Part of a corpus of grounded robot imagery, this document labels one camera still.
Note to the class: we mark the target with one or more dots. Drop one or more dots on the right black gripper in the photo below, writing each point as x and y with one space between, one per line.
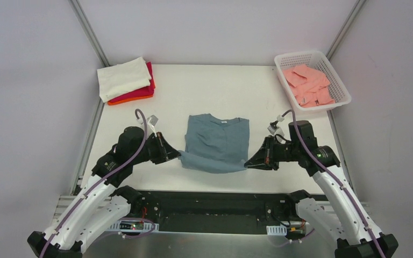
270 152

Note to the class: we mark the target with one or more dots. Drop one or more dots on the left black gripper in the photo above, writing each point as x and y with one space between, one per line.
159 148

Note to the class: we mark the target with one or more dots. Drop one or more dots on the blue-grey t-shirt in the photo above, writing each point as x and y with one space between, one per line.
216 146

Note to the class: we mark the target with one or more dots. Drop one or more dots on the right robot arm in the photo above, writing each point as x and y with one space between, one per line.
352 231

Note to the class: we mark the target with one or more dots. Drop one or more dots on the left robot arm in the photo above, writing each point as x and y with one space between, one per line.
103 200

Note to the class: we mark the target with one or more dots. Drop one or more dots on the orange folded t-shirt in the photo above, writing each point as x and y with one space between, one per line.
142 93

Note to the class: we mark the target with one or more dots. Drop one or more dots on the red folded t-shirt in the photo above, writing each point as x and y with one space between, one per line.
132 86

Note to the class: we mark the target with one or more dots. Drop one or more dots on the pink t-shirt in basket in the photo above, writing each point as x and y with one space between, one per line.
309 86

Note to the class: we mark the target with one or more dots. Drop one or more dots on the white plastic basket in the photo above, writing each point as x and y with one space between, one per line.
316 60

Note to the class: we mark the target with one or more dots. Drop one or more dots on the white folded t-shirt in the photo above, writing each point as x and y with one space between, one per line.
123 78

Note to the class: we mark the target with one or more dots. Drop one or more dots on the left white cable duct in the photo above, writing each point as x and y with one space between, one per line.
133 226

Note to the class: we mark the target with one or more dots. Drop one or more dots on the white cable duct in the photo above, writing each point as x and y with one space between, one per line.
278 230
133 226

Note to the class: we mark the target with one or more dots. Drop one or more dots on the right white cable duct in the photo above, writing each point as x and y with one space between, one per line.
278 230

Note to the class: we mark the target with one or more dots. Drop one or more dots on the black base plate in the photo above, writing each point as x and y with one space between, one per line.
209 212

